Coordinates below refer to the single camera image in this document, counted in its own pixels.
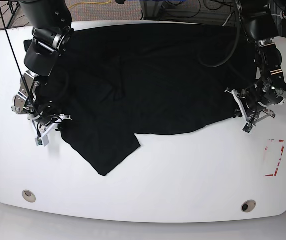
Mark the right table grommet hole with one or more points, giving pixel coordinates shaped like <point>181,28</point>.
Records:
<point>248,206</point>

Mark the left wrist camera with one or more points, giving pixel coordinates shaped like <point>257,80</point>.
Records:
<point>248,127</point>

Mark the red tape rectangle marking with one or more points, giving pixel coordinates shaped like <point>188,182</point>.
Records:
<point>272,157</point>

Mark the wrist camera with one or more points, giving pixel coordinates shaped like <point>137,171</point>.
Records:
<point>248,127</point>
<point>42,141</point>

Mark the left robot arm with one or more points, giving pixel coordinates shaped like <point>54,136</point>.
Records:
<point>255,19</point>

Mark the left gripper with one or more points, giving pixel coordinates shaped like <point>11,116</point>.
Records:
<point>253,102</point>

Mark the black tripod stand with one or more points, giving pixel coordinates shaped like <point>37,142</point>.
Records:
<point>5,12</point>

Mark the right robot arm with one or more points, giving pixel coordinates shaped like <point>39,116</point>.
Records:
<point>51,22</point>

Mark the black t-shirt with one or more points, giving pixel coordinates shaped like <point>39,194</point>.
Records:
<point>119,81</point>

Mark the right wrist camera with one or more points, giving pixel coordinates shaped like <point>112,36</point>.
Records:
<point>42,141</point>

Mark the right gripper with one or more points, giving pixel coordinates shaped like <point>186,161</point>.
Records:
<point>43,121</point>

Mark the left table grommet hole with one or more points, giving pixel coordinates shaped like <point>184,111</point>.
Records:
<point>28,196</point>

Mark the table grommet hole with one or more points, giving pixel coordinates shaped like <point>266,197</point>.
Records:
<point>248,206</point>
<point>28,196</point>

